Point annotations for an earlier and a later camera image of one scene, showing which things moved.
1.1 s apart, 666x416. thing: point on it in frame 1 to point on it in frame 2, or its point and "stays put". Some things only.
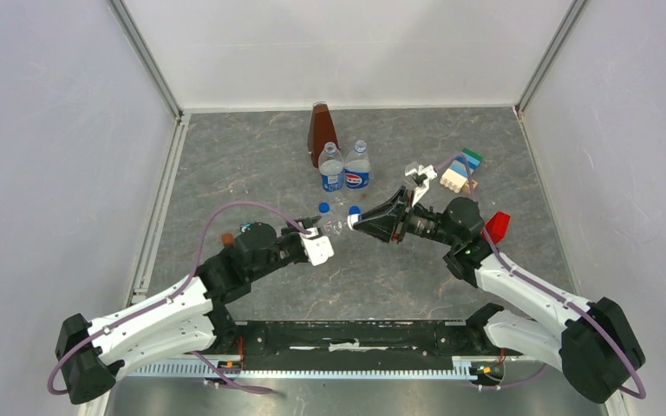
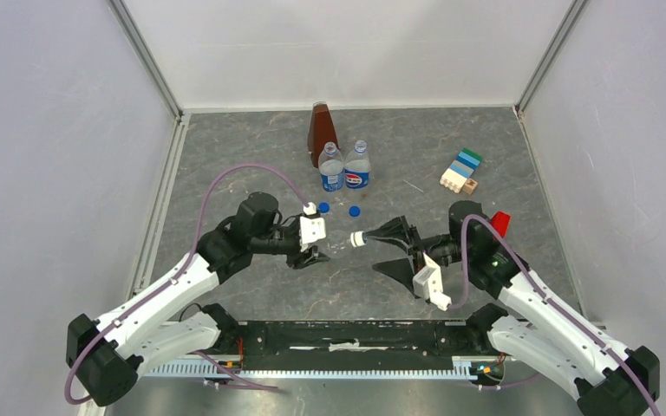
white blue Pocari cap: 352,219 to 356,238
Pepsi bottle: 357,167 stays put
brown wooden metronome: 321,131 stays put
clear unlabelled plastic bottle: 335,226 to 337,243
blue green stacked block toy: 460,170 stays put
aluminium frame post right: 548,56 stays put
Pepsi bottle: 331,167 stays put
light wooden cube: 466,188 stays put
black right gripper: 386,229 to 399,230
